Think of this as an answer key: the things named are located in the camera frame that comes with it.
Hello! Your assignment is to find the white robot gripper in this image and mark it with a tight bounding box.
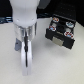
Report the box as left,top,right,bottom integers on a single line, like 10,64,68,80
9,0,40,41

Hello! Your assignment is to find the black kcup holder drawer box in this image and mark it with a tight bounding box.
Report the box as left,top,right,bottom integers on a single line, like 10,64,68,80
45,11,76,49

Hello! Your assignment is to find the kcup pod in drawer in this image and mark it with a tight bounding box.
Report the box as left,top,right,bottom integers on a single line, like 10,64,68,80
51,18,59,23
49,26,56,31
64,31,73,38
66,22,74,28

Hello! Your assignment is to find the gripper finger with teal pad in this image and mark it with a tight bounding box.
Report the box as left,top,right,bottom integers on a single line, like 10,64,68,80
20,29,27,75
27,27,34,75

